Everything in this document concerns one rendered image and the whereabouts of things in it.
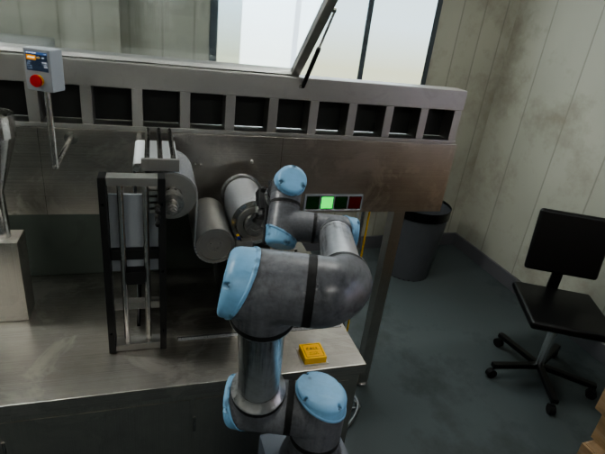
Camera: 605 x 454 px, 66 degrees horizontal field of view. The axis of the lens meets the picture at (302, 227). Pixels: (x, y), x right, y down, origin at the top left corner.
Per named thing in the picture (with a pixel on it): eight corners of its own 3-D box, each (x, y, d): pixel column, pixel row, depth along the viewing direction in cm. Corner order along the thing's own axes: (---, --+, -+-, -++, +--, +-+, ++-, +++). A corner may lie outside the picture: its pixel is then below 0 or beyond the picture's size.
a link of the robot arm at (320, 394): (342, 457, 101) (352, 410, 96) (281, 449, 101) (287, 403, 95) (340, 413, 112) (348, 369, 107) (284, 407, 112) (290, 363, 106)
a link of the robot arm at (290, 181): (275, 192, 107) (279, 158, 110) (264, 206, 117) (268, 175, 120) (307, 199, 109) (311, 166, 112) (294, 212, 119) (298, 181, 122)
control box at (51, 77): (22, 90, 114) (16, 46, 110) (40, 86, 120) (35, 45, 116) (49, 94, 113) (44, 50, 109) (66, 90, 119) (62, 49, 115)
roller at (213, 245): (195, 263, 145) (196, 229, 140) (189, 228, 167) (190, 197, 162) (233, 262, 149) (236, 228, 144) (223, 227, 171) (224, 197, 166)
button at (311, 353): (304, 365, 141) (305, 358, 140) (298, 349, 147) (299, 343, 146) (326, 362, 143) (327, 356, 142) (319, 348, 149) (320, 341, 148)
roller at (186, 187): (146, 219, 136) (145, 173, 130) (147, 188, 157) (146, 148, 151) (195, 218, 140) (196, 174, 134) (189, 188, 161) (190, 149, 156)
